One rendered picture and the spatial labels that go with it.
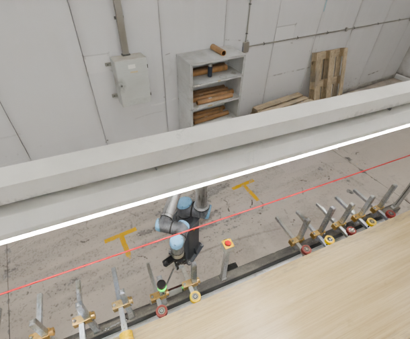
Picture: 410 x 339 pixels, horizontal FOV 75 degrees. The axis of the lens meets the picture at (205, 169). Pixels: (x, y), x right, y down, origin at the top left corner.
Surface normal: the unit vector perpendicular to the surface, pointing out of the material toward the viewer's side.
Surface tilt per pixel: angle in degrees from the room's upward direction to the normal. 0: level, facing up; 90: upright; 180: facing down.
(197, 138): 0
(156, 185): 61
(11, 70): 90
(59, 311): 0
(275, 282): 0
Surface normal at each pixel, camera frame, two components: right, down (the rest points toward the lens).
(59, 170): 0.03, -0.74
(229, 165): 0.36, 0.18
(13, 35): 0.49, 0.59
